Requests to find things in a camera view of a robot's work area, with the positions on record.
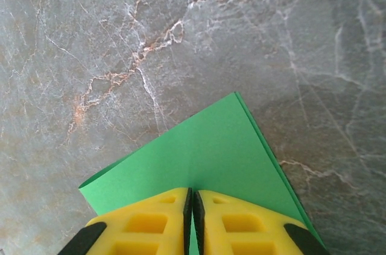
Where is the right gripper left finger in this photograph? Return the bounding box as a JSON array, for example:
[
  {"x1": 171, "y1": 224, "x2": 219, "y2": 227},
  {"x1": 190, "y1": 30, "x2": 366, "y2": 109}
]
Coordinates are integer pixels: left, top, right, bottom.
[{"x1": 57, "y1": 187, "x2": 193, "y2": 255}]

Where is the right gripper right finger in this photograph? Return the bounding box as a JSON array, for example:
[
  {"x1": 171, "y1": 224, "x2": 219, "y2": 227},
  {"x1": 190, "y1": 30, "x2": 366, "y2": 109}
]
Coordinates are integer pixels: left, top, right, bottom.
[{"x1": 192, "y1": 189, "x2": 331, "y2": 255}]

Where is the green square paper sheet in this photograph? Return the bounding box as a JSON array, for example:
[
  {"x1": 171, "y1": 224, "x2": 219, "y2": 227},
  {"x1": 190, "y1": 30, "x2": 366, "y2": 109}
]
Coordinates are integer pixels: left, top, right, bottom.
[{"x1": 78, "y1": 91, "x2": 326, "y2": 255}]

